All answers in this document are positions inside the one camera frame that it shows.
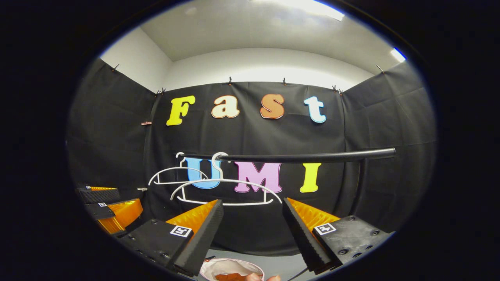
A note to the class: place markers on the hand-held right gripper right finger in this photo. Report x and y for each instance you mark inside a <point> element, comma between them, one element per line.
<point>300,238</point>

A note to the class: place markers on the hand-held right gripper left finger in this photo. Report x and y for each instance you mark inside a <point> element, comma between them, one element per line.
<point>203,238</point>

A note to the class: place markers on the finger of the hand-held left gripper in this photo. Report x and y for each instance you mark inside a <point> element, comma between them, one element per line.
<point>101,195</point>
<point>121,214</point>

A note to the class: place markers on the white pink laundry hamper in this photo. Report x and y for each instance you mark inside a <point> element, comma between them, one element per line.
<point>226,267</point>

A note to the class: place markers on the white plastic hanger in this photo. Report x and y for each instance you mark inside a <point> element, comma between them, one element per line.
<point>226,179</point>
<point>172,169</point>

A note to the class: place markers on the black clothes rack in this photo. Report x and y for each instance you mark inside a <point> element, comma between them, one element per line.
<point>312,157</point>

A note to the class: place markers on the black backdrop cloth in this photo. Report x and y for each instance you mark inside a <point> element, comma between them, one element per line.
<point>109,156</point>

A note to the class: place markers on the row of black cloth clips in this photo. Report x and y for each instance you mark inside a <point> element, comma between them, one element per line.
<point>230,81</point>

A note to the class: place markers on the small ceiling light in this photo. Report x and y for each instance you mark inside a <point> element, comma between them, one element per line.
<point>398,55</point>

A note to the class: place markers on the long ceiling light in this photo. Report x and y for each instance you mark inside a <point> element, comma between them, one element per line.
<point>312,8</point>

